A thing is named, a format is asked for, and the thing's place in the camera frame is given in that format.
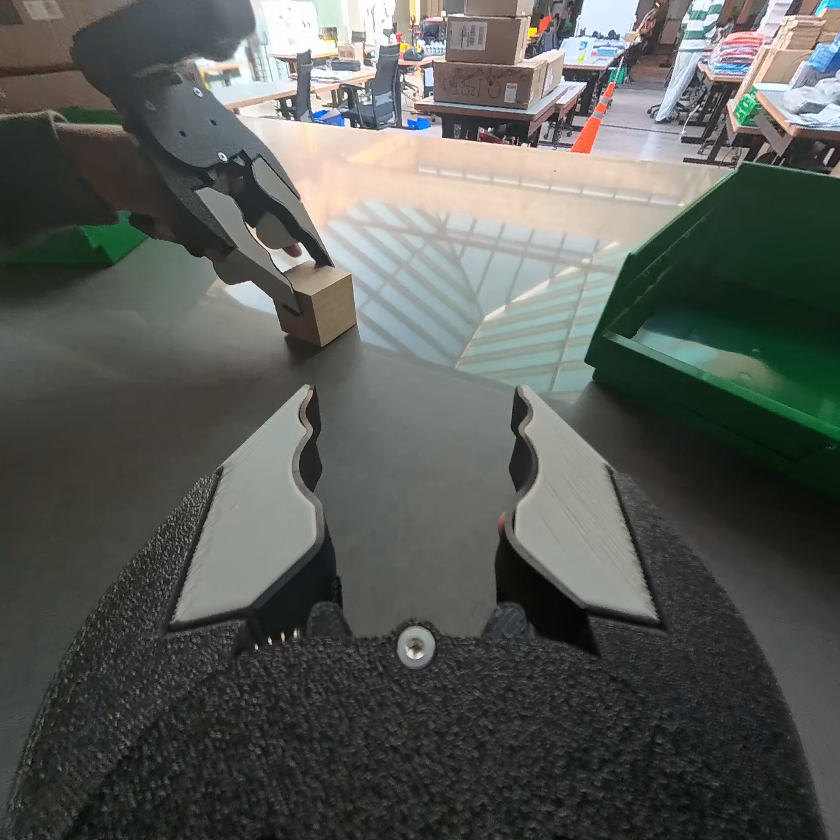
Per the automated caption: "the big brown cardboard box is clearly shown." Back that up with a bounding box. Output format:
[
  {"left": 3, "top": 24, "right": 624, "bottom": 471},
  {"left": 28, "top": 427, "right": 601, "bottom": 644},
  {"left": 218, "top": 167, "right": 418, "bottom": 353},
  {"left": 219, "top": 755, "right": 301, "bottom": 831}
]
[{"left": 0, "top": 0, "right": 116, "bottom": 114}]

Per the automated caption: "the labelled cardboard box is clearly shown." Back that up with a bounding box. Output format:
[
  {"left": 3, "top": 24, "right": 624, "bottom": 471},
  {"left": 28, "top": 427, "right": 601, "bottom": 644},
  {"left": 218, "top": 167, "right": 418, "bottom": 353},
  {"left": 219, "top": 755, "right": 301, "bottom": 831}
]
[{"left": 445, "top": 14, "right": 531, "bottom": 65}]

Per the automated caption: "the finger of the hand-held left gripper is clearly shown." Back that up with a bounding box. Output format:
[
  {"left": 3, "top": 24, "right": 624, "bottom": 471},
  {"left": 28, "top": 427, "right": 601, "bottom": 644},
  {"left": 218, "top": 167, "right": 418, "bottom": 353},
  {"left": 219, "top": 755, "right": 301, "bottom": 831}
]
[
  {"left": 194, "top": 185, "right": 304, "bottom": 316},
  {"left": 249, "top": 155, "right": 337, "bottom": 271}
]

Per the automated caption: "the orange traffic cone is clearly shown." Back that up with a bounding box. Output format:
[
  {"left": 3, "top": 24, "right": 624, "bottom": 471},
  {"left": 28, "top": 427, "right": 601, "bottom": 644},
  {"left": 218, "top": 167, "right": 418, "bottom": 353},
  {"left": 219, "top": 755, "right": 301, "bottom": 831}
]
[{"left": 570, "top": 82, "right": 618, "bottom": 155}]

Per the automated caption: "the large scribbled cardboard box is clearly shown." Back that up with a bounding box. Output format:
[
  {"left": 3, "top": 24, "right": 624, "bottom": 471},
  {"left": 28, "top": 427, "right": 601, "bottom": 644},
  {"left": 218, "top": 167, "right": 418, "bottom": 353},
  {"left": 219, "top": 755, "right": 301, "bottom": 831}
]
[{"left": 433, "top": 51, "right": 565, "bottom": 110}]

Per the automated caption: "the green plastic bin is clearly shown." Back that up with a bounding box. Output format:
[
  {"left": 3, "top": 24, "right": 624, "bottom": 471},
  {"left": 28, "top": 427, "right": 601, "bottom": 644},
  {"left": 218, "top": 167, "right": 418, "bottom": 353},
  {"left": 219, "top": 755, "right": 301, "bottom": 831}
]
[
  {"left": 584, "top": 161, "right": 840, "bottom": 519},
  {"left": 0, "top": 108, "right": 148, "bottom": 266}
]

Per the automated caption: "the large plain wooden cube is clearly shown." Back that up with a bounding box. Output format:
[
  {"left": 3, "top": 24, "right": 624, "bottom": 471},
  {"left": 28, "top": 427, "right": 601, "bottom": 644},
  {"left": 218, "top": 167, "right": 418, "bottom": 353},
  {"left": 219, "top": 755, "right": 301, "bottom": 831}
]
[{"left": 274, "top": 260, "right": 358, "bottom": 349}]

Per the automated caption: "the stack of flat cardboard boxes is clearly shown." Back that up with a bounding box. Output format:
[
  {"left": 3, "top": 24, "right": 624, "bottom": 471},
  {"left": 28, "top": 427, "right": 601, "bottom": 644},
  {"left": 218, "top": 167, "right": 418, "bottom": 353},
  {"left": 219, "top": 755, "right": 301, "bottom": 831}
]
[{"left": 748, "top": 13, "right": 829, "bottom": 86}]

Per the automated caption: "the wooden table with clutter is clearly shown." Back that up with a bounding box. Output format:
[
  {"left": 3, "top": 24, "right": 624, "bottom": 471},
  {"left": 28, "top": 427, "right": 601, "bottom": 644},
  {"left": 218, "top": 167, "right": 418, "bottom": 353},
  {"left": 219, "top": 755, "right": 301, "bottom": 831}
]
[{"left": 725, "top": 92, "right": 840, "bottom": 175}]

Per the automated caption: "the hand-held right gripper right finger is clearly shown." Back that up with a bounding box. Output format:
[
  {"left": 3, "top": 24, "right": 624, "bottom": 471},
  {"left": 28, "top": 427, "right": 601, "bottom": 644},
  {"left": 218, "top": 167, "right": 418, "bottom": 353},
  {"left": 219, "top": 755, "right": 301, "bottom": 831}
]
[{"left": 493, "top": 385, "right": 661, "bottom": 656}]

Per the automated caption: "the black office chair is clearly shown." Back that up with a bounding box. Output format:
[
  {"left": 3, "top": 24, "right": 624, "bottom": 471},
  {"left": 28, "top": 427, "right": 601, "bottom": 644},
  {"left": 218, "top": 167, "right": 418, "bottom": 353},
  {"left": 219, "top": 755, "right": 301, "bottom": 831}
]
[
  {"left": 341, "top": 42, "right": 403, "bottom": 130},
  {"left": 292, "top": 49, "right": 315, "bottom": 122}
]

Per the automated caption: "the person's left forearm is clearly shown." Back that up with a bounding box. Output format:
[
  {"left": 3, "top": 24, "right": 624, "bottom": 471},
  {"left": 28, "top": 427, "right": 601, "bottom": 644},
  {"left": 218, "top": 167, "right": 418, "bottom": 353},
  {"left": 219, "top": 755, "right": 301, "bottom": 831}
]
[{"left": 0, "top": 110, "right": 122, "bottom": 249}]

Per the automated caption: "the stack of folded clothes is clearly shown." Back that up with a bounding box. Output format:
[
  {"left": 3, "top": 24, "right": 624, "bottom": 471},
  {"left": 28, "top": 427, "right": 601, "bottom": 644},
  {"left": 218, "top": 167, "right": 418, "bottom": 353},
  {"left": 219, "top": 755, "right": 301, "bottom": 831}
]
[{"left": 709, "top": 29, "right": 769, "bottom": 77}]

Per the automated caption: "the pile of grey bagged clothes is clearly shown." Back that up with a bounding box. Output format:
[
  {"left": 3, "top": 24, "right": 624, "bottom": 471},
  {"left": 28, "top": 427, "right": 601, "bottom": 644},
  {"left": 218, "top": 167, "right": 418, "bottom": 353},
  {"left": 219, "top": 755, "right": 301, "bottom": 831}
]
[{"left": 784, "top": 69, "right": 840, "bottom": 114}]

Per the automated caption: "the person's left hand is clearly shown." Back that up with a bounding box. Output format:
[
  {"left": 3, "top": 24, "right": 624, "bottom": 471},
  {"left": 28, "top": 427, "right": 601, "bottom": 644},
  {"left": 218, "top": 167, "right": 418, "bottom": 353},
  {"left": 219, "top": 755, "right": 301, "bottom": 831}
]
[{"left": 56, "top": 125, "right": 304, "bottom": 258}]

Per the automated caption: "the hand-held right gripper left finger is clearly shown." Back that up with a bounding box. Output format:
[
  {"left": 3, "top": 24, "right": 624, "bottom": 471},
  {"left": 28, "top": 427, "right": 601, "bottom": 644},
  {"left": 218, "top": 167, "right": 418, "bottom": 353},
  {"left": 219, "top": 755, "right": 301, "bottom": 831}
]
[{"left": 169, "top": 385, "right": 343, "bottom": 627}]

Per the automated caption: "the long wooden desk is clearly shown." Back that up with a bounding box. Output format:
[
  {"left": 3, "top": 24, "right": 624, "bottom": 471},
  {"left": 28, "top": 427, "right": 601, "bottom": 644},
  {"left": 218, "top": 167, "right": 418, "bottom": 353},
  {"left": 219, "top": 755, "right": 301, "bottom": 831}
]
[{"left": 210, "top": 64, "right": 378, "bottom": 122}]

